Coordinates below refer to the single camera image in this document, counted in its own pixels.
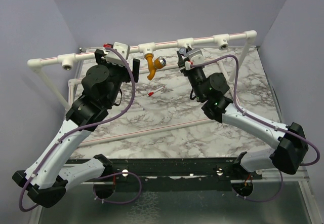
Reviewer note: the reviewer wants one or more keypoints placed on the chrome metal faucet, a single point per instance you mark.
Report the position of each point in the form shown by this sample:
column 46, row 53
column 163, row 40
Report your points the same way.
column 183, row 51

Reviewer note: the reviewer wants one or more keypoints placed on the white PVC pipe frame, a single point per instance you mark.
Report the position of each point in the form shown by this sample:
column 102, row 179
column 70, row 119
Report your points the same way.
column 67, row 60

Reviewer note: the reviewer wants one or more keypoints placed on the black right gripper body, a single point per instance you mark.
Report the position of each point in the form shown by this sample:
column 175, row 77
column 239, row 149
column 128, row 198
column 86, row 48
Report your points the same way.
column 191, row 73

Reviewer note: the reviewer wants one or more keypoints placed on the orange plastic faucet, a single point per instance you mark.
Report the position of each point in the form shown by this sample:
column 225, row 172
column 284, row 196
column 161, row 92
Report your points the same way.
column 154, row 64

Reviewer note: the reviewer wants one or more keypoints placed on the black mounting rail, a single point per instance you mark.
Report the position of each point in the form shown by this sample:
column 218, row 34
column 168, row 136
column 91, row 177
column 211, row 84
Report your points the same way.
column 176, row 174

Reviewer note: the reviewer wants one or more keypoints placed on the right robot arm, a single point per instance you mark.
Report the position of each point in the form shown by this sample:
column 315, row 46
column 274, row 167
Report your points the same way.
column 287, row 146

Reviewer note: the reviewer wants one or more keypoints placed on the red white marker pen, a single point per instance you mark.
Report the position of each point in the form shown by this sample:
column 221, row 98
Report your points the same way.
column 155, row 91

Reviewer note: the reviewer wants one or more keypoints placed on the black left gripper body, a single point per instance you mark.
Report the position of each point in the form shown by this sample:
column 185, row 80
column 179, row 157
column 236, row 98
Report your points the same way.
column 119, row 73

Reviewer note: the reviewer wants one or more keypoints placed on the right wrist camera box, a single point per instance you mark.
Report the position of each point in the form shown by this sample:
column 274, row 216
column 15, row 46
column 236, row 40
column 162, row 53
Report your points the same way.
column 196, row 57

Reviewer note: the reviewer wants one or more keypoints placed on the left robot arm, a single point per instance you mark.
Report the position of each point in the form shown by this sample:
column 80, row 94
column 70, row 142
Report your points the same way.
column 45, row 182

